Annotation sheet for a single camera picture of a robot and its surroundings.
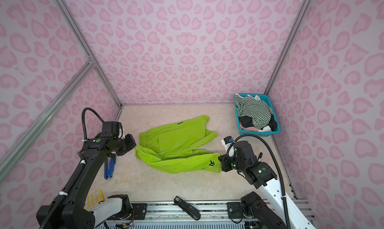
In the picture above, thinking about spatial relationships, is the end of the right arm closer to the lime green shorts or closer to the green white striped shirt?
the lime green shorts

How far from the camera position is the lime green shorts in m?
0.78

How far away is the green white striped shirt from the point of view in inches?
38.0

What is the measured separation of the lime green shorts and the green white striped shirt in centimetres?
25
